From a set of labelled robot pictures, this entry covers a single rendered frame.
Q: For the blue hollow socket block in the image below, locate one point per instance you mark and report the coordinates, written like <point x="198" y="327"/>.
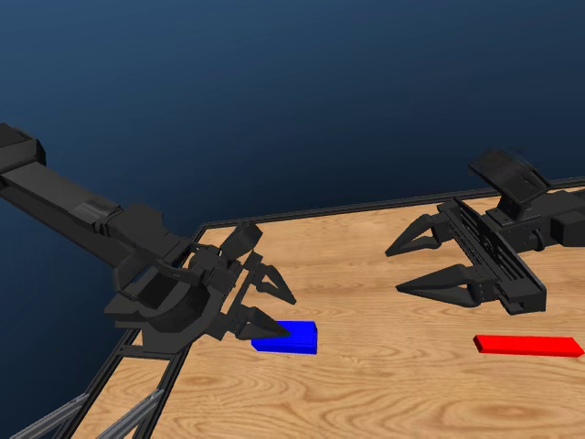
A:
<point x="297" y="340"/>

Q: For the thin red peg bar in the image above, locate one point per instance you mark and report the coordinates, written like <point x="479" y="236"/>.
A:
<point x="525" y="345"/>

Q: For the silver aluminium strut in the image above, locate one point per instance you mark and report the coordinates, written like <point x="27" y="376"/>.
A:
<point x="132" y="414"/>
<point x="50" y="416"/>

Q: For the black table frame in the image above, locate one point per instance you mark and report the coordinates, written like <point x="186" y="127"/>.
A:
<point x="320" y="211"/>

